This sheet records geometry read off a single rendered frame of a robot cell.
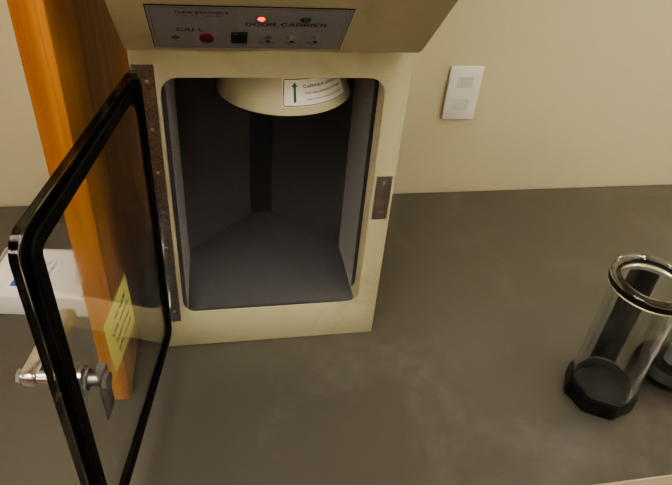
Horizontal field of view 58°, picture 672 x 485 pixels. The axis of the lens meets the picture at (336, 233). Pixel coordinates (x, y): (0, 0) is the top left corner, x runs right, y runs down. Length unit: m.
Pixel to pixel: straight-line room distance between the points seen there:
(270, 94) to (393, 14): 0.20
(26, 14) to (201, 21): 0.15
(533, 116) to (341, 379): 0.74
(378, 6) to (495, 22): 0.67
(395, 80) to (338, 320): 0.40
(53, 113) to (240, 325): 0.44
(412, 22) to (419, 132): 0.68
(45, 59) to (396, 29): 0.34
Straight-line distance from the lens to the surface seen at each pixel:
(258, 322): 0.94
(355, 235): 0.89
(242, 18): 0.61
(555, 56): 1.34
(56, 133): 0.66
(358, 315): 0.96
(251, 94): 0.76
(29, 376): 0.61
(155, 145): 0.75
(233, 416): 0.88
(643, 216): 1.48
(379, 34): 0.66
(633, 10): 1.39
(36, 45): 0.63
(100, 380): 0.59
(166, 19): 0.61
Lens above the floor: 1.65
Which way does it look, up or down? 37 degrees down
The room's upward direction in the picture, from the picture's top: 5 degrees clockwise
